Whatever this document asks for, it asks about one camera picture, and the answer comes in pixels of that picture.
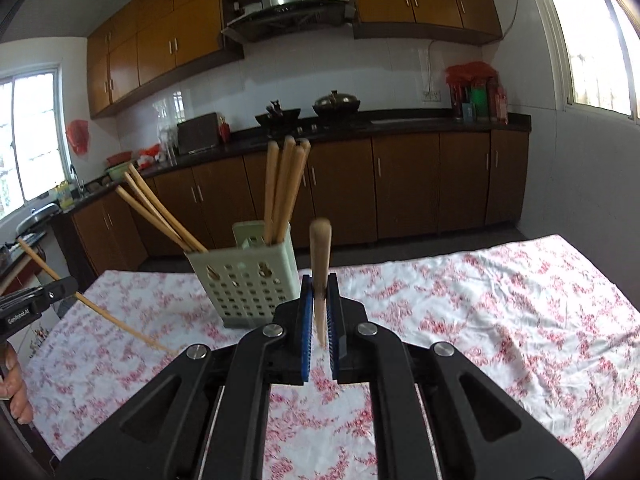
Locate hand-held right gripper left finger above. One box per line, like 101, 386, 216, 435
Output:
56, 275, 315, 480

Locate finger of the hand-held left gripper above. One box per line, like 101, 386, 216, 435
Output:
40, 276, 79, 303

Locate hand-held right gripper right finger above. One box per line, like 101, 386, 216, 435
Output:
326, 271, 586, 480

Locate green perforated chopstick holder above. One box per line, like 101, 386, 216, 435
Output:
184, 220, 301, 331

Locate person's left hand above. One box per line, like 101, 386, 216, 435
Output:
0, 344, 35, 423

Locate silver pot lid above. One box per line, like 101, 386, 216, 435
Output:
16, 203, 62, 231

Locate green plastic basin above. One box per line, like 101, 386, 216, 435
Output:
106, 152, 136, 181

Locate red floral white tablecloth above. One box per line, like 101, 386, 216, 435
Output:
22, 234, 640, 480

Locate sliding window above sink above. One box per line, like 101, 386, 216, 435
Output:
0, 64, 68, 218

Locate red hanging plastic bag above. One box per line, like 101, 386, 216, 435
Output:
66, 119, 92, 155

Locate red and white bag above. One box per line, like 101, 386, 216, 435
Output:
137, 142, 163, 168

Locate brown lower kitchen cabinets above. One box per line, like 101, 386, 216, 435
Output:
50, 127, 531, 281

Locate brown kitchen cabinets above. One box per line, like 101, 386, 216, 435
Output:
86, 0, 503, 120
50, 127, 531, 281

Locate black gas stove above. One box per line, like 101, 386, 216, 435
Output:
250, 116, 373, 136

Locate dark countertop oven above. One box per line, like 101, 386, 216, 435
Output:
177, 112, 221, 156

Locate black wok with lid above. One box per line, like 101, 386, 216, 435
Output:
312, 89, 362, 119

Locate black kitchen countertop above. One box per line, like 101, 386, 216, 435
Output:
15, 112, 532, 241

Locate brown upper kitchen cabinets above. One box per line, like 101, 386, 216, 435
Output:
86, 0, 503, 120

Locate red condiment rack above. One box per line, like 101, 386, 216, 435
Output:
445, 61, 510, 125

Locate large bright window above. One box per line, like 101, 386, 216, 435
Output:
522, 0, 640, 123

